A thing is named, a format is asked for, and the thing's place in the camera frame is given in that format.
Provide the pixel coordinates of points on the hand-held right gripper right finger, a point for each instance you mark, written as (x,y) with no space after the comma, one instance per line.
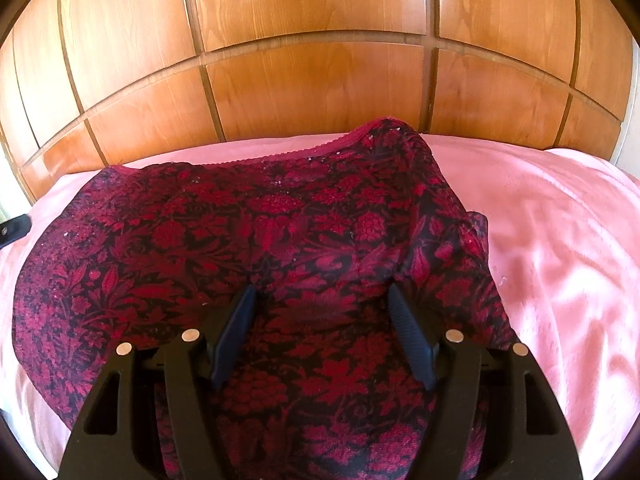
(413,340)

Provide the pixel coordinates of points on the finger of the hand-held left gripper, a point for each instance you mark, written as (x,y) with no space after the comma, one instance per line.
(12,231)

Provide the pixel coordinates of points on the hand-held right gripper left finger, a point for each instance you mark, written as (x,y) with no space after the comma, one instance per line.
(233,340)

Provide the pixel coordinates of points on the red floral knit top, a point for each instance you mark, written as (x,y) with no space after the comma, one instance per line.
(300,220)

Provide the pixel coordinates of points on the pink blanket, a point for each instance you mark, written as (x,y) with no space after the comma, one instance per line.
(550,260)

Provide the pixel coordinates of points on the wooden panelled headboard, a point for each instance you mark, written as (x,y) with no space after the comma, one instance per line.
(320,35)

